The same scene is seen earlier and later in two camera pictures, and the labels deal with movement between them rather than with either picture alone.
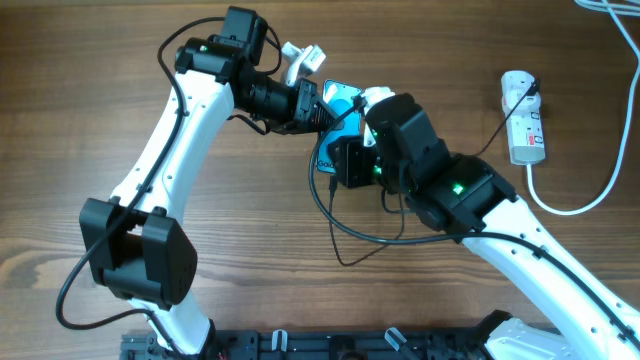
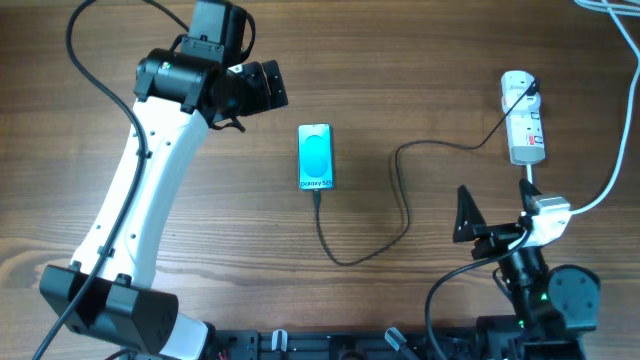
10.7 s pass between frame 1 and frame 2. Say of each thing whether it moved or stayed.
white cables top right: stayed
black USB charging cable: moved
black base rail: stayed
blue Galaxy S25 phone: moved
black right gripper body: moved
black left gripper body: moved
